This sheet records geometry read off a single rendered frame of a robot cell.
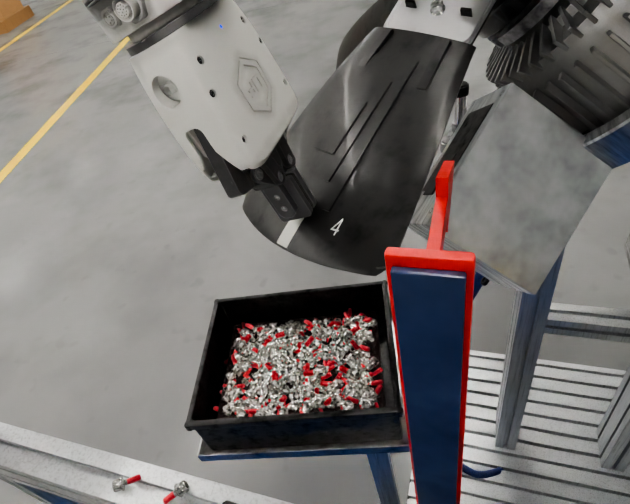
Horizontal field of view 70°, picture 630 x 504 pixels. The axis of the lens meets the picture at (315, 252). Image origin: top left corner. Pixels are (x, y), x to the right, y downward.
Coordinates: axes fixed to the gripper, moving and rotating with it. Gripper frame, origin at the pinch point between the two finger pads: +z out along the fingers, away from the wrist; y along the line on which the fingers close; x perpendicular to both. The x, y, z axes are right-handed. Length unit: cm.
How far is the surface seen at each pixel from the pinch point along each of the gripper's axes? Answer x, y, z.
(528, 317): -10, 25, 50
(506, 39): -16.9, 20.5, 1.6
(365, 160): -6.0, 3.7, 0.8
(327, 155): -2.2, 5.1, 0.0
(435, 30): -12.0, 16.0, -3.2
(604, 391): -17, 45, 108
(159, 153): 199, 172, 51
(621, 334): -23, 28, 60
